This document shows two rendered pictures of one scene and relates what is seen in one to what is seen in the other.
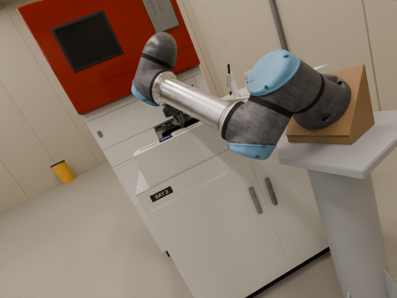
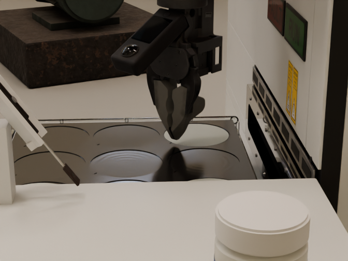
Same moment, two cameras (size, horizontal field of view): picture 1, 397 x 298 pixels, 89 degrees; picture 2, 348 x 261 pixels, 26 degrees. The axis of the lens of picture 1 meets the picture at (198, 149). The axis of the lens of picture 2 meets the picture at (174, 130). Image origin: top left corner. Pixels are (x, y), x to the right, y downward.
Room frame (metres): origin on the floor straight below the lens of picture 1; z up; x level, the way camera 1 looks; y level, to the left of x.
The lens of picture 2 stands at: (1.33, -1.01, 1.31)
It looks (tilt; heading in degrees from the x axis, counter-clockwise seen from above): 20 degrees down; 94
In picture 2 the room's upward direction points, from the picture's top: straight up
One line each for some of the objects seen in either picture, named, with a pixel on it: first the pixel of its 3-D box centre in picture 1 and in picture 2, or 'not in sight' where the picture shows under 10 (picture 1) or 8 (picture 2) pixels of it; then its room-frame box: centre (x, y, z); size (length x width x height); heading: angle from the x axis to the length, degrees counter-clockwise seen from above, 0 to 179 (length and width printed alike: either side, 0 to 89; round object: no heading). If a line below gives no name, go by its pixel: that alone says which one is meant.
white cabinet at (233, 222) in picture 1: (243, 194); not in sight; (1.10, -0.14, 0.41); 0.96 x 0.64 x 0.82; 98
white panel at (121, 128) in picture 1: (156, 117); (265, 44); (1.39, 0.17, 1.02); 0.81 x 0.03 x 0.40; 98
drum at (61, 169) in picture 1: (63, 172); not in sight; (6.82, 4.46, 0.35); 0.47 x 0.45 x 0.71; 22
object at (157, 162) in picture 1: (202, 140); not in sight; (0.82, -0.03, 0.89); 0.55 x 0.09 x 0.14; 98
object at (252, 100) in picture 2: (188, 124); (273, 159); (1.40, 0.00, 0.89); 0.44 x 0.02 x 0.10; 98
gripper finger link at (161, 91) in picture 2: (176, 122); (174, 104); (1.25, 0.06, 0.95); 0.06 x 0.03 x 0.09; 54
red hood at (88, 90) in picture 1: (126, 55); not in sight; (1.70, 0.22, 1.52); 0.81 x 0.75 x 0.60; 98
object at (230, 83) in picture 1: (231, 85); (16, 139); (1.12, -0.30, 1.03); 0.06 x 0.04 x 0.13; 8
